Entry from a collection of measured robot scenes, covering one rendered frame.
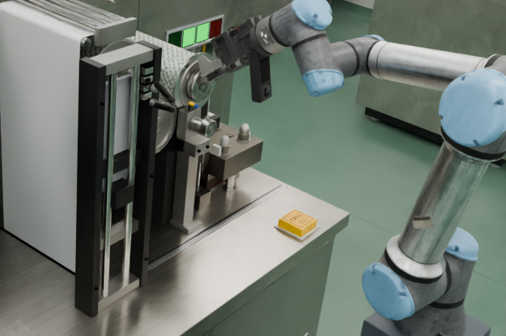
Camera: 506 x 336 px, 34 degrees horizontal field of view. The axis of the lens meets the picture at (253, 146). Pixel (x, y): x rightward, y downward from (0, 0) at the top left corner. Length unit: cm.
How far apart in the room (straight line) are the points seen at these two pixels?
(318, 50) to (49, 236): 71
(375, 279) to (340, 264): 197
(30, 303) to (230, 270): 44
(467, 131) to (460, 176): 10
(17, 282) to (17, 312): 10
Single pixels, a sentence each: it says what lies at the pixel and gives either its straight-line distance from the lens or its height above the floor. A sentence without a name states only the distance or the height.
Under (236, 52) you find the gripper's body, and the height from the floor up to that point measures 138.
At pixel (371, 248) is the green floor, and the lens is 370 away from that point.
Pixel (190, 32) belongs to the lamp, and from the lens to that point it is 236.
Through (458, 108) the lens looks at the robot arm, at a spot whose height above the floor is 148.
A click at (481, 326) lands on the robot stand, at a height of 90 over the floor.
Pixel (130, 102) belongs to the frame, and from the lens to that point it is 155.
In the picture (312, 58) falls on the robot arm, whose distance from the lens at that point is 161.
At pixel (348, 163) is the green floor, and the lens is 437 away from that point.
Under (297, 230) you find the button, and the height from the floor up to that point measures 92.
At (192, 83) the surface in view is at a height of 127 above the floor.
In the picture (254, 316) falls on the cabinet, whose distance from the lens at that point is 199.
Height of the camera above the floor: 199
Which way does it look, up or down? 27 degrees down
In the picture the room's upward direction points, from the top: 7 degrees clockwise
